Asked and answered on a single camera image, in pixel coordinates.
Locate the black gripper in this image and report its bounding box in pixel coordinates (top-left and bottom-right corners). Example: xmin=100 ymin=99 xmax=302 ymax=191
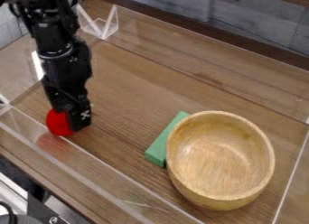
xmin=42 ymin=42 xmax=92 ymax=132

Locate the red plush strawberry fruit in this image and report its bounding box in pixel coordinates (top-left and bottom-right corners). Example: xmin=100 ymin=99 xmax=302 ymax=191
xmin=45 ymin=109 xmax=73 ymax=136

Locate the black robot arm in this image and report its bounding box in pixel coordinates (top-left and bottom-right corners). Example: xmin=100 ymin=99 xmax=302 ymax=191
xmin=0 ymin=0 xmax=92 ymax=136

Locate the green rectangular block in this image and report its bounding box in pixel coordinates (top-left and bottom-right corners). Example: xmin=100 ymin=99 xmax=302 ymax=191
xmin=143 ymin=111 xmax=188 ymax=168

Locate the black clamp under table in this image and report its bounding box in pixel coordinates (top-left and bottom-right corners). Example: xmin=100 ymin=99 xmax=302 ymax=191
xmin=26 ymin=193 xmax=61 ymax=224

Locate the wooden bowl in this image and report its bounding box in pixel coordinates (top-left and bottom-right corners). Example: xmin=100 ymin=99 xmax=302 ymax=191
xmin=167 ymin=111 xmax=275 ymax=210

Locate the clear acrylic enclosure wall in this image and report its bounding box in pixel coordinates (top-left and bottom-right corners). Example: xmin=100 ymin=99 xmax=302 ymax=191
xmin=0 ymin=9 xmax=309 ymax=224

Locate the black cable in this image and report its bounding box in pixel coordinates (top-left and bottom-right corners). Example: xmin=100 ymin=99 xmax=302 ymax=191
xmin=0 ymin=201 xmax=18 ymax=224

